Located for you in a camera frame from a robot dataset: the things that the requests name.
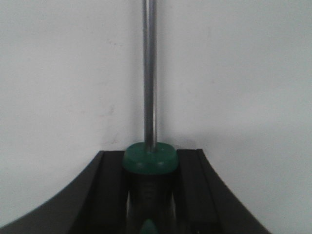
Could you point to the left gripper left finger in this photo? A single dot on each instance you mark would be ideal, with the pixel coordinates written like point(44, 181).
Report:
point(93, 203)

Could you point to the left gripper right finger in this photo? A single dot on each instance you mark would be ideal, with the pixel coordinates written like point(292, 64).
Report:
point(204, 204)

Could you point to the green black screwdriver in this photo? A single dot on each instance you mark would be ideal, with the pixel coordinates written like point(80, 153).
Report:
point(150, 165)

